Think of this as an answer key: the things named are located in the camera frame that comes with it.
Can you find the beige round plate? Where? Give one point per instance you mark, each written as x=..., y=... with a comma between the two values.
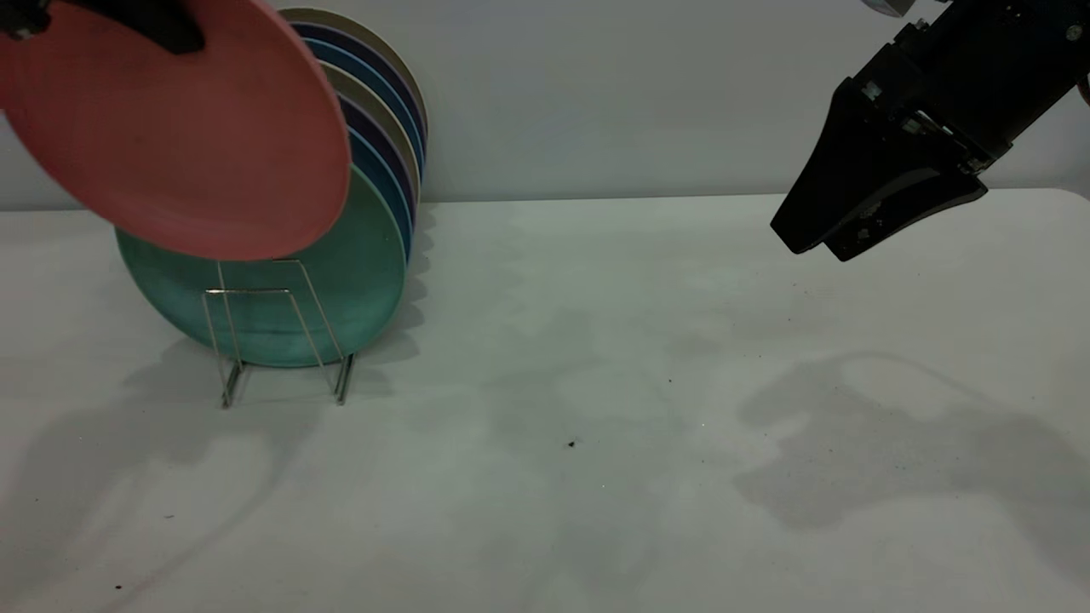
x=387, y=49
x=387, y=115

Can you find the blue round plate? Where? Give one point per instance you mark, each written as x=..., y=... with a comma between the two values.
x=383, y=174
x=383, y=88

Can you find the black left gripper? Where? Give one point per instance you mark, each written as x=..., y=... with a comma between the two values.
x=21, y=21

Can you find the pink round plate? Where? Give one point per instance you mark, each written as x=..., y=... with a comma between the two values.
x=187, y=145

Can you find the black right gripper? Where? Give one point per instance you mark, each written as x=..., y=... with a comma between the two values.
x=996, y=77

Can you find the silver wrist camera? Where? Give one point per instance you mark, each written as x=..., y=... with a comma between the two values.
x=890, y=7

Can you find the green round plate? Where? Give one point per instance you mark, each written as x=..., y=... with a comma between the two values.
x=358, y=281

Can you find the dark purple round plate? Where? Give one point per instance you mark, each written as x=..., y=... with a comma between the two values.
x=387, y=146
x=383, y=66

